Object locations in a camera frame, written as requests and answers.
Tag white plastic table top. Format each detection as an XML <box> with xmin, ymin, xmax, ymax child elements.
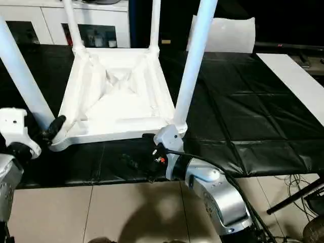
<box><xmin>48</xmin><ymin>47</ymin><xmax>188</xmax><ymax>153</ymax></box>

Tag dark robot left foot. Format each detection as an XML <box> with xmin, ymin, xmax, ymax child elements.
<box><xmin>88</xmin><ymin>236</ymin><xmax>115</xmax><ymax>243</ymax></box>

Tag red packet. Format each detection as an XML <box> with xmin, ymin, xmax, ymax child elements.
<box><xmin>64</xmin><ymin>24</ymin><xmax>73</xmax><ymax>47</ymax></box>

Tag black table mat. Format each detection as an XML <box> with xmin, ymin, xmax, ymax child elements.
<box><xmin>0</xmin><ymin>43</ymin><xmax>324</xmax><ymax>189</ymax></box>

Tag white glass-door cabinet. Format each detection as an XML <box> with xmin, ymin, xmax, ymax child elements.
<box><xmin>0</xmin><ymin>0</ymin><xmax>132</xmax><ymax>49</ymax></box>

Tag black box with gold label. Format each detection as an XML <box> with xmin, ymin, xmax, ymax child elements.
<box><xmin>129</xmin><ymin>0</ymin><xmax>200</xmax><ymax>51</ymax></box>

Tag white bag with round fitting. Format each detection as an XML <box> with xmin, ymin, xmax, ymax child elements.
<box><xmin>188</xmin><ymin>14</ymin><xmax>257</xmax><ymax>54</ymax></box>

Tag black metal stand leg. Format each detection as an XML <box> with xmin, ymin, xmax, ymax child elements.
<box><xmin>266</xmin><ymin>176</ymin><xmax>324</xmax><ymax>216</ymax></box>

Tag white flat board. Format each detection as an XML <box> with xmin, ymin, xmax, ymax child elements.
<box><xmin>255</xmin><ymin>52</ymin><xmax>324</xmax><ymax>125</ymax></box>

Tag black router with antennas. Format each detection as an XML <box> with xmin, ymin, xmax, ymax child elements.
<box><xmin>305</xmin><ymin>191</ymin><xmax>324</xmax><ymax>211</ymax></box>

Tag brown wicker basket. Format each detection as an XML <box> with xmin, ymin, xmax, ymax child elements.
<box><xmin>303</xmin><ymin>219</ymin><xmax>324</xmax><ymax>243</ymax></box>

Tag dark top television stand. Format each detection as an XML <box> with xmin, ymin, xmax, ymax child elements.
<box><xmin>293</xmin><ymin>50</ymin><xmax>324</xmax><ymax>77</ymax></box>

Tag black television screen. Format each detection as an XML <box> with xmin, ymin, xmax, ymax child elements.
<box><xmin>254</xmin><ymin>0</ymin><xmax>324</xmax><ymax>49</ymax></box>

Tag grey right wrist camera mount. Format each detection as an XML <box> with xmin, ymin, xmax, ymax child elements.
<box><xmin>152</xmin><ymin>125</ymin><xmax>185</xmax><ymax>181</ymax></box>

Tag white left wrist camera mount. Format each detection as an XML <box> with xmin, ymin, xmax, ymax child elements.
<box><xmin>0</xmin><ymin>107</ymin><xmax>43</xmax><ymax>160</ymax></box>

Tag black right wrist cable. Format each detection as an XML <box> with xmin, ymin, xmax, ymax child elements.
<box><xmin>161</xmin><ymin>147</ymin><xmax>277</xmax><ymax>243</ymax></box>

